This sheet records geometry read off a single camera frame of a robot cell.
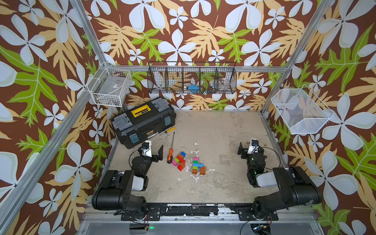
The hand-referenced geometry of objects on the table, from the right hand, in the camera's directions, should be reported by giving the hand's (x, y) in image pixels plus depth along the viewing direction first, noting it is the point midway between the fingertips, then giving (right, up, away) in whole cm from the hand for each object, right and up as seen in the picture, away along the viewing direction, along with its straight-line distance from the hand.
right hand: (248, 143), depth 90 cm
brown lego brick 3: (-29, -17, -2) cm, 33 cm away
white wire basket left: (-84, +35, -3) cm, 91 cm away
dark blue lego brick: (-40, -8, +5) cm, 41 cm away
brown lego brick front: (-33, -17, -3) cm, 37 cm away
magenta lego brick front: (-32, -11, +4) cm, 34 cm away
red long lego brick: (-42, -11, +1) cm, 44 cm away
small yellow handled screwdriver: (-51, +7, +18) cm, 55 cm away
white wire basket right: (+28, +19, -9) cm, 34 cm away
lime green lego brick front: (-34, -15, -1) cm, 37 cm away
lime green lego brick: (-45, -11, +1) cm, 46 cm away
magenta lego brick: (-46, -12, 0) cm, 48 cm away
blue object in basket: (-34, +35, +4) cm, 49 cm away
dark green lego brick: (-33, -12, +4) cm, 36 cm away
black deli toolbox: (-67, +12, +1) cm, 68 cm away
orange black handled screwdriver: (-49, -7, +6) cm, 50 cm away
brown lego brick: (-42, -9, +3) cm, 43 cm away
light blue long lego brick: (-31, -13, -1) cm, 34 cm away
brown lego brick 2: (-41, -13, -1) cm, 43 cm away
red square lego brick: (-42, -15, -1) cm, 45 cm away
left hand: (-58, 0, -2) cm, 58 cm away
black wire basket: (-35, +44, +9) cm, 57 cm away
